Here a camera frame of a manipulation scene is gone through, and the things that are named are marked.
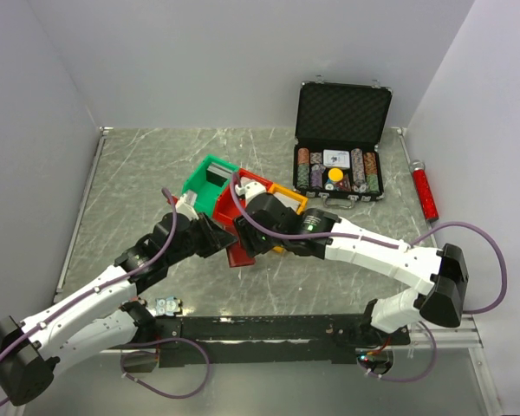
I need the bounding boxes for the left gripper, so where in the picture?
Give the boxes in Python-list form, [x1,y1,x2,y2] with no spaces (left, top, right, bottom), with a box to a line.
[166,211,237,266]

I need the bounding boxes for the red leather card holder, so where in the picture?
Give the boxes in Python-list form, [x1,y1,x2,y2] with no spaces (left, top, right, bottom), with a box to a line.
[226,243,256,268]

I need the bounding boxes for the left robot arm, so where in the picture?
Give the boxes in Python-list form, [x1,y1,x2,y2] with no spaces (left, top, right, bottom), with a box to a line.
[0,212,237,406]

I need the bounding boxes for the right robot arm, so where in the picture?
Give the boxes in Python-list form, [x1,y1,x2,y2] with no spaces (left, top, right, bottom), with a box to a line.
[233,192,469,345]

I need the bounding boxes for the cards in yellow bin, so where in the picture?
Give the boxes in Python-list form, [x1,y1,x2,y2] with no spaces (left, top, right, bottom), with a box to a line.
[274,192,302,211]

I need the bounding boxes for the cards in green bin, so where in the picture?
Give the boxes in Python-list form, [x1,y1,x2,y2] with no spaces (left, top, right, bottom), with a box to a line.
[205,162,233,188]

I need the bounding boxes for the white playing card deck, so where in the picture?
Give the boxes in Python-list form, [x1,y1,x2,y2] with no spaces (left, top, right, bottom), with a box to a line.
[322,149,351,169]

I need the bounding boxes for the yellow plastic bin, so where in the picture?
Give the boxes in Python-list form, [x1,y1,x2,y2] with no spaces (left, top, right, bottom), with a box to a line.
[266,183,309,255]

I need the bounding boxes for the red plastic bin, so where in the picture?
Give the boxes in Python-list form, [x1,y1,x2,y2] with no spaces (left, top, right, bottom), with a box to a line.
[212,168,273,226]

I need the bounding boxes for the green plastic bin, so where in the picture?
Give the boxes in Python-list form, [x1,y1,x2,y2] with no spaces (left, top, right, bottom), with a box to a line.
[181,154,238,217]

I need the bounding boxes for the cartoon sticker tag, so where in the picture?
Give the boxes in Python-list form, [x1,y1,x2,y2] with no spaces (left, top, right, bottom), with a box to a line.
[155,296,182,317]

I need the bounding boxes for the yellow dealer chip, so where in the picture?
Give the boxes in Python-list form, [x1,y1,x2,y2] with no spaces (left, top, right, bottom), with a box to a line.
[328,167,344,183]

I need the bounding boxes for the black poker chip case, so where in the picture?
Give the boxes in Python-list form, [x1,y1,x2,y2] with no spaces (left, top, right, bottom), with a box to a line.
[292,81,393,208]

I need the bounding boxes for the red glitter tube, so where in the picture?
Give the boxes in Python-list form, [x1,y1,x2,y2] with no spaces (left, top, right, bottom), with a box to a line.
[410,159,439,224]

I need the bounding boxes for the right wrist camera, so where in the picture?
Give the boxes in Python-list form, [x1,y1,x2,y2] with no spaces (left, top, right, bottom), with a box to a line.
[234,178,267,205]

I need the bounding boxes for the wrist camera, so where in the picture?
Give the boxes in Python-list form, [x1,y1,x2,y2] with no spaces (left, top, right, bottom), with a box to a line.
[234,178,267,205]
[172,191,198,220]

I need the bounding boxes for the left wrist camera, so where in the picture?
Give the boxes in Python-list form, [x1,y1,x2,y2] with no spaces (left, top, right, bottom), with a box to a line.
[172,191,198,220]

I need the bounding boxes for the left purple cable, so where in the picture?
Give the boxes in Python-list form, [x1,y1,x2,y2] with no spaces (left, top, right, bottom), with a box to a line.
[0,186,213,411]

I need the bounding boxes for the purple cable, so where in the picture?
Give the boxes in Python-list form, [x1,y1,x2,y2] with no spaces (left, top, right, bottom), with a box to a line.
[229,172,510,385]
[0,186,213,411]

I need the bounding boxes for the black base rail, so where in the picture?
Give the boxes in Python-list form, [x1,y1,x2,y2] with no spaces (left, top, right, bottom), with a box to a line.
[155,314,374,369]

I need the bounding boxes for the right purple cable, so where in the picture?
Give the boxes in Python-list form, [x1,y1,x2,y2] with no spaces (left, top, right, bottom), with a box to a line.
[229,172,510,385]

